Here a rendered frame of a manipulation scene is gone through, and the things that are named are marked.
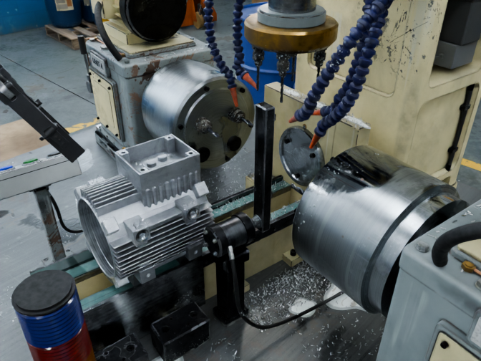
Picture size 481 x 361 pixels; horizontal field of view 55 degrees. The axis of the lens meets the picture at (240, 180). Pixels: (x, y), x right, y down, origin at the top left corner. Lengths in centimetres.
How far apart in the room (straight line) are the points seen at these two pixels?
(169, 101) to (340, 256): 59
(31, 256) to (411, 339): 88
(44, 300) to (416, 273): 44
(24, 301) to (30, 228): 83
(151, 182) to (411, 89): 55
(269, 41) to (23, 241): 79
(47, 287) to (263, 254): 64
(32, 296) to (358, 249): 46
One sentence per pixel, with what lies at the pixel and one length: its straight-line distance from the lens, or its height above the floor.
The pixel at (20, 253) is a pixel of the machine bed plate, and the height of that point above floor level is 80.
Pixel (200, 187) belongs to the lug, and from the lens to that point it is 85.
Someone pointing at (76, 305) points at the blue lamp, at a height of 120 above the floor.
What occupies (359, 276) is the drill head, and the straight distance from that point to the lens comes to 74.
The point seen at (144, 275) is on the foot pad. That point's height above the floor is 97.
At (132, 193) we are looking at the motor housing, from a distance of 83.
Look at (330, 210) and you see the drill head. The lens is 76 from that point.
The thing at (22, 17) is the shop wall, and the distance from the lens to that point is 663.
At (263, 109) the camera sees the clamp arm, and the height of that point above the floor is 125.
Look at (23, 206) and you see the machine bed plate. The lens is 142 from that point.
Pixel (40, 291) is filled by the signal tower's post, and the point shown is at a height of 122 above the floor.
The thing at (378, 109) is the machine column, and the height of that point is 114.
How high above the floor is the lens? 156
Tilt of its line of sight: 33 degrees down
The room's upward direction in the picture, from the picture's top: straight up
